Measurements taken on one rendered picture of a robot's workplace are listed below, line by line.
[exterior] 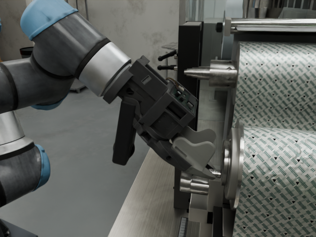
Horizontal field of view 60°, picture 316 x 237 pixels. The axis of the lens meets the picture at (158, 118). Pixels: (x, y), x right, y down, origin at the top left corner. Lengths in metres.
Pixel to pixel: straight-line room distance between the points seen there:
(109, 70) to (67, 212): 2.00
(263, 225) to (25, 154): 0.58
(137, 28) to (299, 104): 4.48
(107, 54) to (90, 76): 0.04
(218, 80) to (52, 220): 1.87
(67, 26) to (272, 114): 0.44
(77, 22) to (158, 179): 0.72
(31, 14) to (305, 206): 0.45
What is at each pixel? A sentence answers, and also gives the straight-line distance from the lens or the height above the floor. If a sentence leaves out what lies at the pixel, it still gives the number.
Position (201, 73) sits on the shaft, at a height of 1.34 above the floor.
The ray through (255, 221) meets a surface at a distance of 0.46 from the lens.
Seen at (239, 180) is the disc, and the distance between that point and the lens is 0.40.
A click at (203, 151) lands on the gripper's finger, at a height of 1.29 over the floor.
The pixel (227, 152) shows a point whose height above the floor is 1.28.
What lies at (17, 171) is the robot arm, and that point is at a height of 1.10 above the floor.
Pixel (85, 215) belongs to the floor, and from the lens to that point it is 2.26.
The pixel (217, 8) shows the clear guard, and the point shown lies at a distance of 1.37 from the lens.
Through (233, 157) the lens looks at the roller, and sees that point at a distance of 0.41.
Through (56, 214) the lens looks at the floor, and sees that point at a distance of 2.33.
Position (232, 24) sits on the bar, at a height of 1.45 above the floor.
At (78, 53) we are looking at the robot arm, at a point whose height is 1.43.
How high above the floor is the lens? 1.49
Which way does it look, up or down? 23 degrees down
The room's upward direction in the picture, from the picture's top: straight up
